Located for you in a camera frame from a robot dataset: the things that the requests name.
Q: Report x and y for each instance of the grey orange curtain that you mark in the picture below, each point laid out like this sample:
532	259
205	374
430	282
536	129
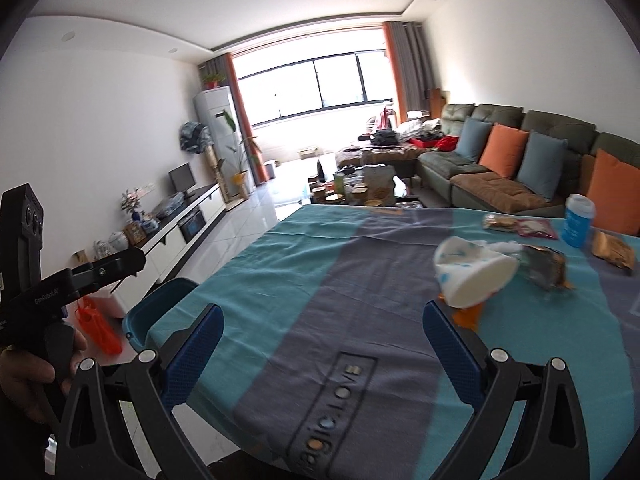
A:
410	70
239	105

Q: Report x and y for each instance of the white ceramic jar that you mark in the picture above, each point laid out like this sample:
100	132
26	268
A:
117	241

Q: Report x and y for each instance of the flower vase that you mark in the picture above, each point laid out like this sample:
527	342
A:
132	200

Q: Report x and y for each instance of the brown paper bag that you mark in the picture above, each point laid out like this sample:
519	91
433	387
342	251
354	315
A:
377	180

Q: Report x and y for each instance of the large window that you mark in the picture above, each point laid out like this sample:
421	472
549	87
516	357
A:
300	90

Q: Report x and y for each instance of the cardboard box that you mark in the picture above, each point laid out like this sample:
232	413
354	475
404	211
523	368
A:
307	151

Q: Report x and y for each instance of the blue wrapped bundle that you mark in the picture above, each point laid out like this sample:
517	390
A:
170	206

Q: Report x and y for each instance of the blue cushion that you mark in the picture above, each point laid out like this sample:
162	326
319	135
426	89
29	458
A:
474	140
540	165

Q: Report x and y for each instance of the white patterned paper bowl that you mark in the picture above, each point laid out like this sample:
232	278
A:
475	280

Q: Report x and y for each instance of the wooden side cabinet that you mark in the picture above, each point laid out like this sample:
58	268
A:
439	102

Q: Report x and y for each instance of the brown sofa seat pad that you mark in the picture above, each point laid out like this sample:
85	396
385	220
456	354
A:
500	187

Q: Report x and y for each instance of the black speaker box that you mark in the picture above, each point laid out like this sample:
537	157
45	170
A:
192	223

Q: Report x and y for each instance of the coffee table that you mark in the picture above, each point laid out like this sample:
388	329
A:
407	191

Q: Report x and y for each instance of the yellow wheat vase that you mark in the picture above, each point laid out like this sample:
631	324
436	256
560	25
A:
240	181

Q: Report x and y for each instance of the brown crumpled wrapper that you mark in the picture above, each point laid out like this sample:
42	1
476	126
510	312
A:
545	265

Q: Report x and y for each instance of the wooden photo frame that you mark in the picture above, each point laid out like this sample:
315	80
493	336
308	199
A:
134	233

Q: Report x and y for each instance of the pink snack packet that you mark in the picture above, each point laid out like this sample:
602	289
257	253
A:
537	229

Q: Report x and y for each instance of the dark wine bottle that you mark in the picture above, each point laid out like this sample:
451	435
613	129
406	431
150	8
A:
320	171

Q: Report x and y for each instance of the orange snack packet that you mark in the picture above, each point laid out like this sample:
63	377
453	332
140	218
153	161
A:
612	250

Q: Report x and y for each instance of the orange cushion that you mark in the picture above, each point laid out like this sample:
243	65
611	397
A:
502	152
615	195

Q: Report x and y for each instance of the blue tumbler cup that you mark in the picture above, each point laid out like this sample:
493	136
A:
577	225

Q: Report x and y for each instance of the green sofa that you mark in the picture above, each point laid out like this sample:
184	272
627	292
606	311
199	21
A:
560	125

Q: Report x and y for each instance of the pile of clothes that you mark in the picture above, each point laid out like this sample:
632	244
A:
385	137

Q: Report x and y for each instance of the patterned cloth on stand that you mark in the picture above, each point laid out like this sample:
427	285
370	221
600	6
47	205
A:
195	137

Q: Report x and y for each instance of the small grey waste bin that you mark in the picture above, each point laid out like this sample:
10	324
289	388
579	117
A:
269	170

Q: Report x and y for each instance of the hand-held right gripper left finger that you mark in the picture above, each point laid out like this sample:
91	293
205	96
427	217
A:
200	355

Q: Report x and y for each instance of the white standing air conditioner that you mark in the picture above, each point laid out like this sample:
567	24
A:
215	105

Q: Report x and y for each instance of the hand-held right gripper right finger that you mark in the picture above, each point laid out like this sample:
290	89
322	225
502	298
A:
450	355

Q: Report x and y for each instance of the orange plastic bag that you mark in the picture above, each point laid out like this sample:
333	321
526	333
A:
100	330

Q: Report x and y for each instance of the teal grey tablecloth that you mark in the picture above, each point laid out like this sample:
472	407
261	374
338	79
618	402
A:
310	280

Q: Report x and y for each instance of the small potted plant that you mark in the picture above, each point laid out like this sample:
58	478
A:
214	80

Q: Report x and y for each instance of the clear snack packet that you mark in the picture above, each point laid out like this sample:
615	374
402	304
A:
500	221

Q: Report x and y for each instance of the orange torn wrapper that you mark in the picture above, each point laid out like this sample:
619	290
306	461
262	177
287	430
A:
467	317

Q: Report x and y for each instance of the teal plastic bin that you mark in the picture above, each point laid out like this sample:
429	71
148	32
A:
150	310

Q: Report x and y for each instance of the plastic wrapped ship model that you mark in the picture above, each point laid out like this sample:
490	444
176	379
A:
101	250

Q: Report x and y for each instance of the blue white ceramic bowl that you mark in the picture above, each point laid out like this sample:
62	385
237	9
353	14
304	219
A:
150	222

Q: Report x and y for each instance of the black monitor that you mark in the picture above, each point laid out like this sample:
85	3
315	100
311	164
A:
181	177

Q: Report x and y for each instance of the white black tv cabinet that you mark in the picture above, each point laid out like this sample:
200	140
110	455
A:
165	255

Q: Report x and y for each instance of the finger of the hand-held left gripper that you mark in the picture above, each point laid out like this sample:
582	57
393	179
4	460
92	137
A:
115	265

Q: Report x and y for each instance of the white paper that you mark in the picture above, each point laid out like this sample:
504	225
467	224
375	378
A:
500	248

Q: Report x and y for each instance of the group of glass jars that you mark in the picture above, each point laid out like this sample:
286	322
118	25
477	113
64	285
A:
345	192

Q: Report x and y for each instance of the person's left hand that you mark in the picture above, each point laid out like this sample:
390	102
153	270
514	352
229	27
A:
25	375

